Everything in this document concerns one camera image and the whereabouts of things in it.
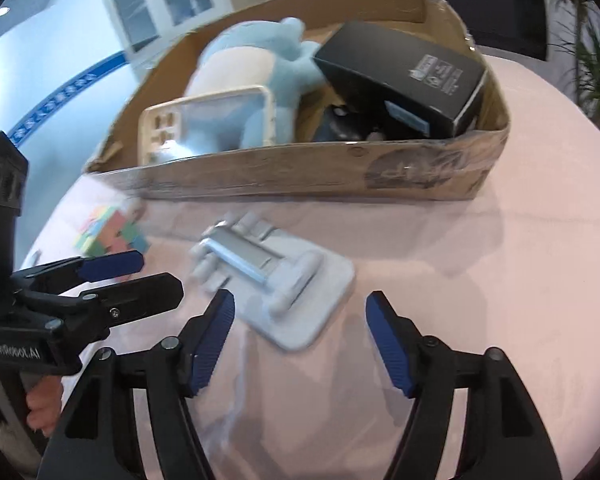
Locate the black television screen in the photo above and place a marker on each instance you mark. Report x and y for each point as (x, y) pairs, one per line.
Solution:
(505, 25)

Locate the pastel puzzle cube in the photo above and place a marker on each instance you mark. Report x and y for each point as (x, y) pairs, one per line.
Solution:
(110, 235)

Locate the black carton box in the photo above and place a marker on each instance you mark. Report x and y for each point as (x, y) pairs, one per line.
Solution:
(380, 60)

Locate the person's left hand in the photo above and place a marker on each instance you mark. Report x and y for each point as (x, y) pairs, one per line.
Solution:
(42, 402)

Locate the small black object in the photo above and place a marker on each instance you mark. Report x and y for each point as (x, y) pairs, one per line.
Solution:
(340, 125)

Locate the palm potted plant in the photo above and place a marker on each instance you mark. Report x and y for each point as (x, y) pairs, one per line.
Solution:
(595, 75)

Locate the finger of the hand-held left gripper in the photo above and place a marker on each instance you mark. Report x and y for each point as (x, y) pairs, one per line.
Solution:
(140, 295)
(110, 264)

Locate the light grey phone stand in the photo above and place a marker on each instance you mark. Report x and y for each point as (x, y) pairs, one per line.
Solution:
(305, 310)

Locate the grey glass-door cabinet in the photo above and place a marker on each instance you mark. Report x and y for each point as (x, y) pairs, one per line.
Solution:
(130, 10)

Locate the white plastic tray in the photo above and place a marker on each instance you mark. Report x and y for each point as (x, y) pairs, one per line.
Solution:
(152, 125)

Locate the cardboard box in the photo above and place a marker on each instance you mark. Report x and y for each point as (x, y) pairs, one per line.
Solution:
(305, 170)

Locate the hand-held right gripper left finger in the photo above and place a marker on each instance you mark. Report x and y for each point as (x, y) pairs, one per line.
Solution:
(210, 345)

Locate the blue plush toy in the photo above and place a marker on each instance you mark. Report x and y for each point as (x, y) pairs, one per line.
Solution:
(260, 50)

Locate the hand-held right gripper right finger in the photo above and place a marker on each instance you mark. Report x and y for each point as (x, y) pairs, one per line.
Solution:
(390, 345)

